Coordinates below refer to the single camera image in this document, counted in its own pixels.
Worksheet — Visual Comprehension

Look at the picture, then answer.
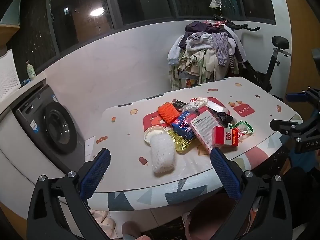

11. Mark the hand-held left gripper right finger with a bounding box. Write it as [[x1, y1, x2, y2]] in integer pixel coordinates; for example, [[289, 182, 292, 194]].
[[210, 147, 293, 240]]

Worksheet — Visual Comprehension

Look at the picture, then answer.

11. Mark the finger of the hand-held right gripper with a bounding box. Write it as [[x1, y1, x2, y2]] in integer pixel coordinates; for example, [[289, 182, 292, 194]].
[[286, 87, 320, 105], [269, 119, 308, 138]]

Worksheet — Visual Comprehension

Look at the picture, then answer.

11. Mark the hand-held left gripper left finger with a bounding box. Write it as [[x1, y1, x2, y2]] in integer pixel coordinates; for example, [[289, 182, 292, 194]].
[[26, 148, 112, 240]]

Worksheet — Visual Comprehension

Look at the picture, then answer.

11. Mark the red and white carton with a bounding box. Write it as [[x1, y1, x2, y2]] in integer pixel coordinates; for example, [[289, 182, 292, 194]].
[[212, 126, 240, 147]]

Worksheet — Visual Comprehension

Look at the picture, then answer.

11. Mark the green snack wrapper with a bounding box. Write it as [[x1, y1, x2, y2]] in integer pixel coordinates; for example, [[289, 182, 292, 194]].
[[229, 120, 254, 137]]

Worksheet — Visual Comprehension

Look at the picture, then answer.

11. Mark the brown round bin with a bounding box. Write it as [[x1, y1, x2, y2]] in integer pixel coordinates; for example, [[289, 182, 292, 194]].
[[185, 194, 250, 240]]

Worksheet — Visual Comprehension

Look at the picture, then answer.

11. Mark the pink plastic box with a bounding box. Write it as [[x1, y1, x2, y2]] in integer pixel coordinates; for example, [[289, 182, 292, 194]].
[[186, 106, 225, 153]]

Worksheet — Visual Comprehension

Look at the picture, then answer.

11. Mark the gold foil wrapper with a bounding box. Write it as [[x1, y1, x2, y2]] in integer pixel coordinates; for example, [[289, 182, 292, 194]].
[[167, 129, 198, 154]]

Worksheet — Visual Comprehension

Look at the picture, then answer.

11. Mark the black glove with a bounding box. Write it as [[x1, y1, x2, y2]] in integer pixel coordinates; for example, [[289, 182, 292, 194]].
[[214, 111, 237, 128]]

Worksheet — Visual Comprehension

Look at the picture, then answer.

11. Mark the blue tissue packet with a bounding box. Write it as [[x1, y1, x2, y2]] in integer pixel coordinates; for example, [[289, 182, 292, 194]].
[[171, 111, 197, 140]]

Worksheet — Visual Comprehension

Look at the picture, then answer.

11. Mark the white foam net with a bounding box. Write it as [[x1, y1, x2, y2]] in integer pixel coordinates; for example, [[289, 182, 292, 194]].
[[149, 133, 175, 173]]

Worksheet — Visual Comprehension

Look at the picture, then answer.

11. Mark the white plastic bag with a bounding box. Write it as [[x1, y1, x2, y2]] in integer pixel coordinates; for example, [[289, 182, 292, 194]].
[[206, 100, 229, 114]]

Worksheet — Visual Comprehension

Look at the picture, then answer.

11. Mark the white round lid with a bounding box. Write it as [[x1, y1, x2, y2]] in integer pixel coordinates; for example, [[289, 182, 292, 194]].
[[144, 126, 167, 144]]

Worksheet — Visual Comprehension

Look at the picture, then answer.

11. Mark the clear plastic wrapper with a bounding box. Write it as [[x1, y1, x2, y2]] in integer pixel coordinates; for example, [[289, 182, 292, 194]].
[[186, 97, 209, 112]]

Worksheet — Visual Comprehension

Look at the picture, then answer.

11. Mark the orange foam net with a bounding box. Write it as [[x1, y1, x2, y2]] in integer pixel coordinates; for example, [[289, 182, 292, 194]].
[[157, 102, 181, 128]]

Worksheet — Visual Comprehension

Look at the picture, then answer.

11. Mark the small black packet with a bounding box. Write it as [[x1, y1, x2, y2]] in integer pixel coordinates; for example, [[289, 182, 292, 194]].
[[171, 99, 187, 112]]

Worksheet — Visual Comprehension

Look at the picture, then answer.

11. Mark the blue clothing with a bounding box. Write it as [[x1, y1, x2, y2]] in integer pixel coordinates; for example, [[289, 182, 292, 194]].
[[290, 150, 320, 174]]

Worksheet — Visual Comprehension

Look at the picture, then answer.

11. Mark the black exercise bike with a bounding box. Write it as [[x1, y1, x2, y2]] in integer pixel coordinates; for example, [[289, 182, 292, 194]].
[[214, 14, 292, 94]]

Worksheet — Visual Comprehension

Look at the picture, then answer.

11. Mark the printed table mat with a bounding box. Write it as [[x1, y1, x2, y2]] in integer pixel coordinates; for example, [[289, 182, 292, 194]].
[[84, 77, 303, 193]]

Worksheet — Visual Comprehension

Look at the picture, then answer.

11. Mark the geometric patterned tablecloth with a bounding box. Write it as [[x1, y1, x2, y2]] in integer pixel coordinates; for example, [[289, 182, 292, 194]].
[[89, 130, 295, 212]]

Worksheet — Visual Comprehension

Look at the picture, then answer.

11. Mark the grey washing machine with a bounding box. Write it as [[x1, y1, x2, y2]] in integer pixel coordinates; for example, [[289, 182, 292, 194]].
[[11, 84, 85, 173]]

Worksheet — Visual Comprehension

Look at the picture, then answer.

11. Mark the white counter cabinet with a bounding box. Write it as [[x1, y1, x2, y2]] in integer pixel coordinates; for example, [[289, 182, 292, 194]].
[[0, 79, 93, 230]]

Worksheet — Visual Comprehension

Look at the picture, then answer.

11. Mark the pile of clothes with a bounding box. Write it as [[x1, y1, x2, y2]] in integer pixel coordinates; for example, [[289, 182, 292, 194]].
[[167, 20, 247, 90]]

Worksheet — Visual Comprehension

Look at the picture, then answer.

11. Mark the green soap pump bottle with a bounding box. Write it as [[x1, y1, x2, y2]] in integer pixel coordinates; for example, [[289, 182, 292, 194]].
[[26, 60, 37, 81]]

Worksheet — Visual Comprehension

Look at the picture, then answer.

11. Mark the white perforated basket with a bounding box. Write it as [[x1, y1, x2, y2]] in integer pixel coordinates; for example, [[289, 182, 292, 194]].
[[0, 49, 21, 103]]

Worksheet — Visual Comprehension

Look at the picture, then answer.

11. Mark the dark window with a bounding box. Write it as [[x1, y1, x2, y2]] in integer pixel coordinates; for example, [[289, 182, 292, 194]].
[[7, 0, 277, 73]]

